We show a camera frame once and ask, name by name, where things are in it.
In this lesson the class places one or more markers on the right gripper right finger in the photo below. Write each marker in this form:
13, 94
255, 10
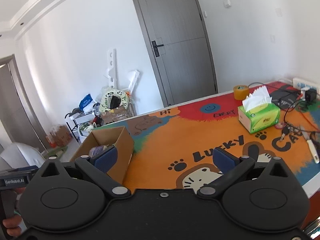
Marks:
234, 169

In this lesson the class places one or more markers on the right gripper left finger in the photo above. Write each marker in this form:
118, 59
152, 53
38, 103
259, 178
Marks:
107, 170

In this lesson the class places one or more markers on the purple long bread packet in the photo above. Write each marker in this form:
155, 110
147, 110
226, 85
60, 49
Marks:
101, 151

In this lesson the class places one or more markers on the left hand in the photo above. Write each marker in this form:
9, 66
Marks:
12, 225

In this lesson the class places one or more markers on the grey white armchair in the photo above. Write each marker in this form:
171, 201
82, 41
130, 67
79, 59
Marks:
19, 155

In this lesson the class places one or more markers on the open cardboard box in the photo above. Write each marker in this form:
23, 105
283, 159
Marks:
119, 137

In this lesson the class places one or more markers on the white shopping bag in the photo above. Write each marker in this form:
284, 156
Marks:
85, 129

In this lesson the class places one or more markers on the green floor rug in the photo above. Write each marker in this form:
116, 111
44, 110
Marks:
56, 152

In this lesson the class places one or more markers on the small orange cardboard box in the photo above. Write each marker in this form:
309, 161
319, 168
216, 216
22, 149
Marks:
59, 136

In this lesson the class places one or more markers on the black shoe rack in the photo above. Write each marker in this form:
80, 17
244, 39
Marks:
76, 117

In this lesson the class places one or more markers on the taped cardboard box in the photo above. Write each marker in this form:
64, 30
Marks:
117, 114

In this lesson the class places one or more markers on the green tissue box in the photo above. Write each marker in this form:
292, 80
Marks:
257, 111

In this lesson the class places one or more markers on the colourful cat table mat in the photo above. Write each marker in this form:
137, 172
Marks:
173, 148

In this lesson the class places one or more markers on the grey door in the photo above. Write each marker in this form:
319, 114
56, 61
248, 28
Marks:
18, 118
177, 42

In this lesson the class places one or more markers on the blue plastic bag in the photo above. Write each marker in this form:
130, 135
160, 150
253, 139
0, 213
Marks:
85, 102

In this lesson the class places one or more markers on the bunch of keys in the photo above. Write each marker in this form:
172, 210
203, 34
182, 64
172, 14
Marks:
286, 130

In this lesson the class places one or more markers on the yellow tape roll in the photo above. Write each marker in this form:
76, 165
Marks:
240, 92

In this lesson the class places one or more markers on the black laptop sleeve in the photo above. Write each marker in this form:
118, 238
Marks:
284, 98

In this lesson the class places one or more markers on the tall white foam board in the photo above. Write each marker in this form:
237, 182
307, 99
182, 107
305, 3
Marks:
111, 69

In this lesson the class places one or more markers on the short white foam board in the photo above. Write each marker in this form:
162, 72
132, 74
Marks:
132, 77

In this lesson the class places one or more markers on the white power strip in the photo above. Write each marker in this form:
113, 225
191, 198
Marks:
299, 83

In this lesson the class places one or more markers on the black power adapter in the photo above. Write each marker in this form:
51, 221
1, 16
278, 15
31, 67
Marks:
308, 94

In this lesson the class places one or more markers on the white handled knife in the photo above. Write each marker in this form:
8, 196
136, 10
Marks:
311, 145

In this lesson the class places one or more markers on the white light switch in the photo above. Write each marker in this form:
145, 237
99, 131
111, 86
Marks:
227, 3

